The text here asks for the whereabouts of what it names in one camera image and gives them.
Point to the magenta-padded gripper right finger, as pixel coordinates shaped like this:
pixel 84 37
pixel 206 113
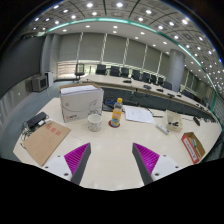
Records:
pixel 148 160

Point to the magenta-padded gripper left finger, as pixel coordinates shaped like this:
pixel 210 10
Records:
pixel 75 160

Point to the yellow-capped clear drink bottle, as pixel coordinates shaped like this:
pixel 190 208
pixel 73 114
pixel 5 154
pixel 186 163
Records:
pixel 116 115

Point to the brown paper envelope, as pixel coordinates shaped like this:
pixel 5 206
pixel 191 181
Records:
pixel 45 141

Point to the red and white cardboard box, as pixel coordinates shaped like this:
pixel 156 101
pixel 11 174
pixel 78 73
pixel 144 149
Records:
pixel 190 146

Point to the small beige open box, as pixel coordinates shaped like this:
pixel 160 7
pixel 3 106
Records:
pixel 173 120

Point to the white printed paper sheet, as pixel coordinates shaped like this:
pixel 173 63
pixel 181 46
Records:
pixel 138 114

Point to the white copy paper box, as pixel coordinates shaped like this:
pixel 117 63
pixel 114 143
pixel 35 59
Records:
pixel 80 105

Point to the flat black case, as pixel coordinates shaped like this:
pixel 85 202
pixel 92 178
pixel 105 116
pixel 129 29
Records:
pixel 36 120

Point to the long curved conference desk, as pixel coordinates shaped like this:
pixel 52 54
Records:
pixel 116 82

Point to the grey box monitor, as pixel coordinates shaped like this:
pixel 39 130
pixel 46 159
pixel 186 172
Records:
pixel 39 83

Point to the row of black office chairs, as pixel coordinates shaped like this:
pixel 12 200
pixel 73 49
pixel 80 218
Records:
pixel 133 74

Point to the group of round ceiling lights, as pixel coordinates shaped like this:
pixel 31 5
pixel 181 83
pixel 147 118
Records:
pixel 89 5

